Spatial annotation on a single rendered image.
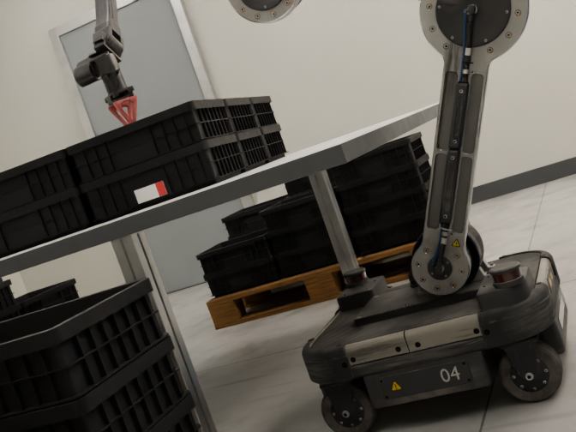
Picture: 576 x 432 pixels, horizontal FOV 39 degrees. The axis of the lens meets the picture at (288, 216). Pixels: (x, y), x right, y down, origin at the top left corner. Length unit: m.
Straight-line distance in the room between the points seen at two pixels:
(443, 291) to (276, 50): 3.75
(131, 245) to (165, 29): 4.03
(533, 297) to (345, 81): 3.70
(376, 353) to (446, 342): 0.17
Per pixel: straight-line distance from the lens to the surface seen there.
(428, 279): 2.02
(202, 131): 2.23
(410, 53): 5.33
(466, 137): 1.95
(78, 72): 2.38
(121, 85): 2.33
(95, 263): 6.46
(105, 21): 2.43
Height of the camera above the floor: 0.73
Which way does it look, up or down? 5 degrees down
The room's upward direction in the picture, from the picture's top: 19 degrees counter-clockwise
